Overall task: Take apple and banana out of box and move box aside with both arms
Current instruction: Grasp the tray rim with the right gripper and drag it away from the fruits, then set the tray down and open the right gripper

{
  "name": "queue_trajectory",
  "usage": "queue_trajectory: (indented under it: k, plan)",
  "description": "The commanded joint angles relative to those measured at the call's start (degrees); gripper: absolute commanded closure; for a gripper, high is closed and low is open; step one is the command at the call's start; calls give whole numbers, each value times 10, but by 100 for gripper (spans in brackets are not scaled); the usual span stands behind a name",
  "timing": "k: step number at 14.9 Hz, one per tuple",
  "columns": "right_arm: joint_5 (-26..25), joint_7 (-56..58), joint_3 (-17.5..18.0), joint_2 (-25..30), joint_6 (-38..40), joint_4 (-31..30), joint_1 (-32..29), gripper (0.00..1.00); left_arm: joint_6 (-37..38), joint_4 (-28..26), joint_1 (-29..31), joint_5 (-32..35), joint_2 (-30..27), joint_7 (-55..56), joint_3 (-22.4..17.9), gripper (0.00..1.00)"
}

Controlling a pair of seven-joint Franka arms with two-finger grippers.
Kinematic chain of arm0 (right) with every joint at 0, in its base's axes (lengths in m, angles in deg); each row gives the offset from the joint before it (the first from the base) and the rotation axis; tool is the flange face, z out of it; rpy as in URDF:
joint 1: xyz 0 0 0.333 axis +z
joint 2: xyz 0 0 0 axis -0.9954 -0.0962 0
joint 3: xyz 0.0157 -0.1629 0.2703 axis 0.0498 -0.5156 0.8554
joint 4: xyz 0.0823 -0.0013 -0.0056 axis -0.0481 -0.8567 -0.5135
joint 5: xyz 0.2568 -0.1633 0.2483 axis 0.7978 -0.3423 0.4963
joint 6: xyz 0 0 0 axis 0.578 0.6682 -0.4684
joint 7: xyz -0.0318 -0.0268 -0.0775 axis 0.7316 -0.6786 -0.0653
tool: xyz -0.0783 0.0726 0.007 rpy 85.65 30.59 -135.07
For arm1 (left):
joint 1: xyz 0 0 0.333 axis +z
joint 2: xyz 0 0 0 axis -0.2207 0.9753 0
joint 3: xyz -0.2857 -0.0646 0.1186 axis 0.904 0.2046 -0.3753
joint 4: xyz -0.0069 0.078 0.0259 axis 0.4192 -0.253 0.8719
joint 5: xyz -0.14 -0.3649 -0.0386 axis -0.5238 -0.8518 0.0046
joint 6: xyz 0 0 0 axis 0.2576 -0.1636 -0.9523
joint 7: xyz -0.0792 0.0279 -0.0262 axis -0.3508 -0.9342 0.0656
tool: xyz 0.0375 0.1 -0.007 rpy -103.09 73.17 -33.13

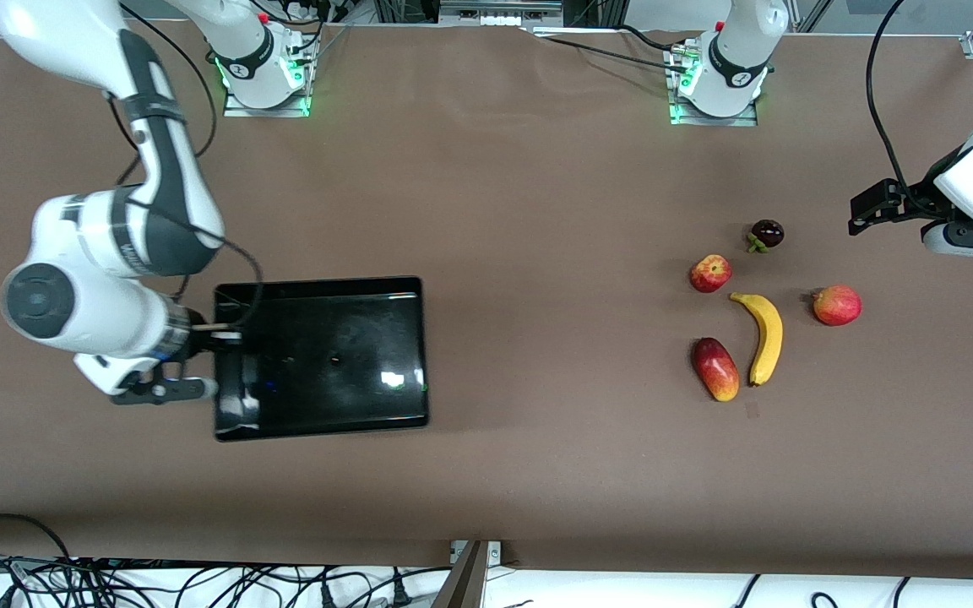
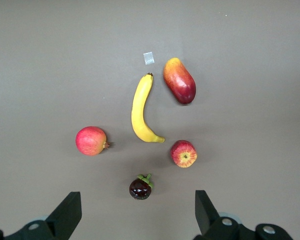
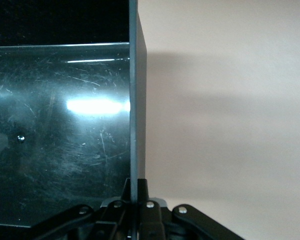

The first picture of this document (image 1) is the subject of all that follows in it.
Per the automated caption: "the yellow banana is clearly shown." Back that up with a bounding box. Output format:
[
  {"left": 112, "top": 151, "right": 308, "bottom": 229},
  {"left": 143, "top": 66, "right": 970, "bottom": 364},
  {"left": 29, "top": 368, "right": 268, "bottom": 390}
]
[{"left": 729, "top": 292, "right": 785, "bottom": 388}]

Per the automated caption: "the red yellow mango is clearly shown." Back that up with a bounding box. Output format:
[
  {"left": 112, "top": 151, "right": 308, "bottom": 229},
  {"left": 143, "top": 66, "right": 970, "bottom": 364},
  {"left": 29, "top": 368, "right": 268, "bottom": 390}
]
[{"left": 690, "top": 337, "right": 742, "bottom": 404}]

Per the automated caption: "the grey power strip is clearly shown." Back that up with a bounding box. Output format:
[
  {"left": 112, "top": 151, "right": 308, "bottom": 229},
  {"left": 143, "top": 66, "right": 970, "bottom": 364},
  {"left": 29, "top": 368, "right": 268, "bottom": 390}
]
[{"left": 438, "top": 0, "right": 565, "bottom": 28}]

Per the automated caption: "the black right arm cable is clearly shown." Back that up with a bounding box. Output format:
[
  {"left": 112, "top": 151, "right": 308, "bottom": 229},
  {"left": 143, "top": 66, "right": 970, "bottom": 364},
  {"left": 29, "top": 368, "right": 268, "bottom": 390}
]
[{"left": 105, "top": 3, "right": 265, "bottom": 332}]

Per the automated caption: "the round red yellow peach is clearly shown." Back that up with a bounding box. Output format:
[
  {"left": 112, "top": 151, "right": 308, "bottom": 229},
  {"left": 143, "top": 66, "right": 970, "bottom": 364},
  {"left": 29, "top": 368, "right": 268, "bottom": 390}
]
[{"left": 811, "top": 285, "right": 864, "bottom": 328}]

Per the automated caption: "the small red apple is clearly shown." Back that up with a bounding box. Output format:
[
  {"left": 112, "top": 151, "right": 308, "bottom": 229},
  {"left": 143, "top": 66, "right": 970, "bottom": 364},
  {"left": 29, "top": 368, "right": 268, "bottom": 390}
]
[{"left": 689, "top": 254, "right": 734, "bottom": 295}]

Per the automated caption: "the black cable on table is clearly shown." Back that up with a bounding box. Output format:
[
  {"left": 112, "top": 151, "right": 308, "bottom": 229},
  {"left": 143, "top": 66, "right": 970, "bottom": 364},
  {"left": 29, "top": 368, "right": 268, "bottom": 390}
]
[{"left": 535, "top": 24, "right": 686, "bottom": 68}]

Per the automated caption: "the dark purple mangosteen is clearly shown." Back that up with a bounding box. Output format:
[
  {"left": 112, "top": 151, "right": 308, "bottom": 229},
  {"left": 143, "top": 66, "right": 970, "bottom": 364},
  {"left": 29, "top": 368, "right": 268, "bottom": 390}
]
[{"left": 746, "top": 219, "right": 786, "bottom": 255}]

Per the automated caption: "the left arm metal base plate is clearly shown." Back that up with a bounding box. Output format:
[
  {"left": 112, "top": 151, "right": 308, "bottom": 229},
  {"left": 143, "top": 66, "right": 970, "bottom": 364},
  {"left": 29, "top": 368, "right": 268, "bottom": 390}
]
[{"left": 667, "top": 91, "right": 759, "bottom": 128}]

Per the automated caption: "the metal camera pole bracket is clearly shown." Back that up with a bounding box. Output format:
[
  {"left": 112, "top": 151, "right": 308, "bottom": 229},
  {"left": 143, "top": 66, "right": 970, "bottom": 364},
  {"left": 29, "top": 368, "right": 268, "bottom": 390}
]
[{"left": 430, "top": 539, "right": 504, "bottom": 608}]

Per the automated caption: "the black rectangular plastic tray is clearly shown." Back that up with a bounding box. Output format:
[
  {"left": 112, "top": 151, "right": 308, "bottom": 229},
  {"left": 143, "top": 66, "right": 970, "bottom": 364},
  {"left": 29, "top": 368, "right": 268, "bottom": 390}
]
[{"left": 213, "top": 276, "right": 431, "bottom": 442}]

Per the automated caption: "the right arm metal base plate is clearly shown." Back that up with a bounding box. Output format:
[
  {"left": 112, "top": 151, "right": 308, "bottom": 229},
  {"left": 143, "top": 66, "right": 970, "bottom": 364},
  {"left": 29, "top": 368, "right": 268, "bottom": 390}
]
[{"left": 221, "top": 78, "right": 313, "bottom": 118}]

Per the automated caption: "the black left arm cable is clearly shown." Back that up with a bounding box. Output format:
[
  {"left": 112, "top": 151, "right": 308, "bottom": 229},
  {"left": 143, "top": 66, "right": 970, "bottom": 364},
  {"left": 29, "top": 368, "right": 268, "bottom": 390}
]
[{"left": 865, "top": 0, "right": 948, "bottom": 219}]

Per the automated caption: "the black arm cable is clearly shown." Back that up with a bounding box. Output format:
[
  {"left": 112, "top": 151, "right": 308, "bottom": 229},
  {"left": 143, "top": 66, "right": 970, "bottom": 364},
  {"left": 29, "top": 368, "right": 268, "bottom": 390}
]
[
  {"left": 865, "top": 0, "right": 948, "bottom": 219},
  {"left": 105, "top": 3, "right": 265, "bottom": 332}
]

